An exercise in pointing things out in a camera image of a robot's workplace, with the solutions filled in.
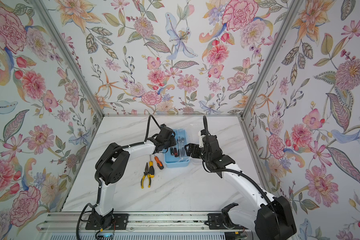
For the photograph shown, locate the orange black screwdriver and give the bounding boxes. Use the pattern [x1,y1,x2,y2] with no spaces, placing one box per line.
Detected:
[154,156,164,170]

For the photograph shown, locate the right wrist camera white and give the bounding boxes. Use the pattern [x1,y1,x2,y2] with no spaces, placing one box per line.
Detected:
[199,129,210,148]

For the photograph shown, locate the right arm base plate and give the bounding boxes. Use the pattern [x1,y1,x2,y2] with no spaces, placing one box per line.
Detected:
[204,213,243,230]

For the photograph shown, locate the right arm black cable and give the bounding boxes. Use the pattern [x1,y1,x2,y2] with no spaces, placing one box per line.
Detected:
[201,115,280,223]

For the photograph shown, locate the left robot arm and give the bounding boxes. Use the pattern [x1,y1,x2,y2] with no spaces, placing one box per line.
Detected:
[94,124,176,217]

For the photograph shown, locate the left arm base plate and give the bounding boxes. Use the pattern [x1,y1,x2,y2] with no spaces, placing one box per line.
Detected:
[85,214,129,231]

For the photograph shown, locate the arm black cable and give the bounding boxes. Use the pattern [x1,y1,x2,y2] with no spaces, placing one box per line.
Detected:
[75,114,166,240]
[201,115,280,223]

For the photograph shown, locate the yellow handle pliers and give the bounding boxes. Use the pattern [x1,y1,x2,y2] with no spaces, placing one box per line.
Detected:
[141,161,155,189]

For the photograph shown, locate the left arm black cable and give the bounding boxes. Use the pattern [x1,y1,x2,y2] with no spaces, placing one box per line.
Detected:
[75,114,166,240]

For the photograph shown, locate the blue transparent plastic toolbox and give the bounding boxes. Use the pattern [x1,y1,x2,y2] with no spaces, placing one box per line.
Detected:
[164,124,204,168]

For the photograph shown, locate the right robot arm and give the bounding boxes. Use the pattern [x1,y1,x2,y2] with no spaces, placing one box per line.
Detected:
[185,134,297,240]

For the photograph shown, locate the aluminium mounting rail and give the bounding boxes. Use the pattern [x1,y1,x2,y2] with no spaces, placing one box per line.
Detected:
[36,211,211,233]

